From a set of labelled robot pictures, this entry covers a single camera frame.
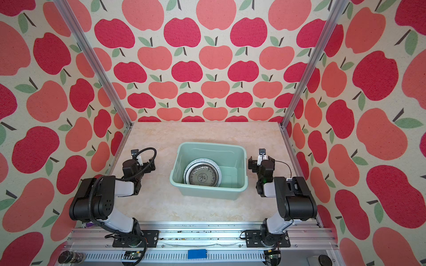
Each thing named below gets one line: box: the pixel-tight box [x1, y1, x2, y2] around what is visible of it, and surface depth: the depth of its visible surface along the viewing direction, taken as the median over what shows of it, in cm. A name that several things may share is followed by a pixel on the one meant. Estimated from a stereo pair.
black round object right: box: [318, 254, 333, 266], surface depth 62 cm
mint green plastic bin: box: [169, 141, 249, 201], surface depth 90 cm
